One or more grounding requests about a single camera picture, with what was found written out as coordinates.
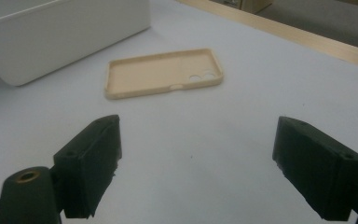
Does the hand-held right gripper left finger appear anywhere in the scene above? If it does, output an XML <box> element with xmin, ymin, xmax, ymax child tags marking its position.
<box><xmin>53</xmin><ymin>114</ymin><xmax>123</xmax><ymax>219</ymax></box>

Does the white plastic storage basket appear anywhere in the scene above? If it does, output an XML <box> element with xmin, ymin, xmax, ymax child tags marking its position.
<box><xmin>0</xmin><ymin>0</ymin><xmax>152</xmax><ymax>88</ymax></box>

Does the beige phone case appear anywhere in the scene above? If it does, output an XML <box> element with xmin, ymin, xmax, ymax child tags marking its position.
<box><xmin>104</xmin><ymin>48</ymin><xmax>225</xmax><ymax>101</ymax></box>

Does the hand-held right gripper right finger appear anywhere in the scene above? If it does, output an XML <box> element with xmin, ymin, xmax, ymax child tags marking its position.
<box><xmin>272</xmin><ymin>116</ymin><xmax>358</xmax><ymax>222</ymax></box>

